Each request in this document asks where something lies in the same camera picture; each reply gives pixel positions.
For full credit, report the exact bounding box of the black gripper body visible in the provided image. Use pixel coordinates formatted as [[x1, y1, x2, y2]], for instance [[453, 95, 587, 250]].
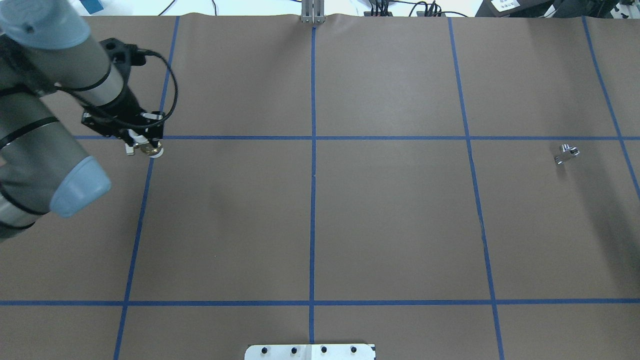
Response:
[[81, 88, 164, 140]]

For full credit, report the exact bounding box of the white brass PPR valve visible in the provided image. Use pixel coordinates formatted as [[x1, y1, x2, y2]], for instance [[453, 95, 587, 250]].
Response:
[[125, 129, 163, 158]]

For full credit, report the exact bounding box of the chrome angle pipe fitting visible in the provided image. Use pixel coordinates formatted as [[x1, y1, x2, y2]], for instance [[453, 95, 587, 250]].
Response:
[[554, 143, 581, 166]]

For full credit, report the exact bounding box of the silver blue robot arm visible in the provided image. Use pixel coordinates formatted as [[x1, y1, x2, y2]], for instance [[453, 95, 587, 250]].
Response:
[[0, 0, 178, 240]]

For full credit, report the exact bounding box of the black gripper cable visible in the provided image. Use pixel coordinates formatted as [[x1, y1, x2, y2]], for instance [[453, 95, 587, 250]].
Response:
[[65, 48, 179, 126]]

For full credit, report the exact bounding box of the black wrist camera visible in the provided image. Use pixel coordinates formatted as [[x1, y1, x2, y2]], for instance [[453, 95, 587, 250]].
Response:
[[99, 38, 147, 83]]

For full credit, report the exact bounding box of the aluminium frame post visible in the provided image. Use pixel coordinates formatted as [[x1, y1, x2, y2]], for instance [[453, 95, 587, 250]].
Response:
[[299, 0, 326, 25]]

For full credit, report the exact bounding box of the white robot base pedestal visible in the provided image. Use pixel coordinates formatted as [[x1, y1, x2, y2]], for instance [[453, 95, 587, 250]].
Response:
[[244, 343, 377, 360]]

